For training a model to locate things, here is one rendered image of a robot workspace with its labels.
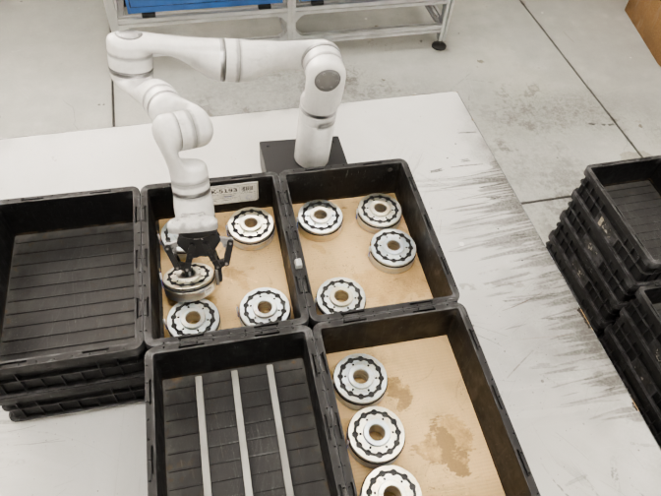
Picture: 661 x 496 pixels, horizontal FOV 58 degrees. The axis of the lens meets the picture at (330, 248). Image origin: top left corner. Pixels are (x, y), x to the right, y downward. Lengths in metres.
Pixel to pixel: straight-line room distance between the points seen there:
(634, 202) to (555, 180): 0.76
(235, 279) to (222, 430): 0.33
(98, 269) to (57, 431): 0.33
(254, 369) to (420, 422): 0.33
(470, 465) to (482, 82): 2.47
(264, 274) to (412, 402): 0.41
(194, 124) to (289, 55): 0.40
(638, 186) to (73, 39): 2.78
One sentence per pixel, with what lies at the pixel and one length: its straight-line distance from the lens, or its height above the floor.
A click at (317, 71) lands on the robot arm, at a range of 1.38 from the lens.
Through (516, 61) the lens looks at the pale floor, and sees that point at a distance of 3.56.
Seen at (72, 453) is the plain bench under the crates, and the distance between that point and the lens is 1.33.
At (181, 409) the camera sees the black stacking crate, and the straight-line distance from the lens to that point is 1.17.
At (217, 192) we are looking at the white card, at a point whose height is 0.90.
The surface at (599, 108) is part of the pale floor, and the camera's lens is 3.42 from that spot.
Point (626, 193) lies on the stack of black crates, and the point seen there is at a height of 0.49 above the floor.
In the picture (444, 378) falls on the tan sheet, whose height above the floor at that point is 0.83.
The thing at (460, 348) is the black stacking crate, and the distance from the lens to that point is 1.21.
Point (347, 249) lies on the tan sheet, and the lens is 1.35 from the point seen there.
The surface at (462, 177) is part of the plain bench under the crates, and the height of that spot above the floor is 0.70.
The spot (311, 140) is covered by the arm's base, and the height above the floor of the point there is 0.88.
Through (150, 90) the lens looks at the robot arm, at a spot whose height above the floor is 1.17.
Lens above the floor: 1.89
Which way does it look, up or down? 52 degrees down
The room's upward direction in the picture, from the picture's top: 6 degrees clockwise
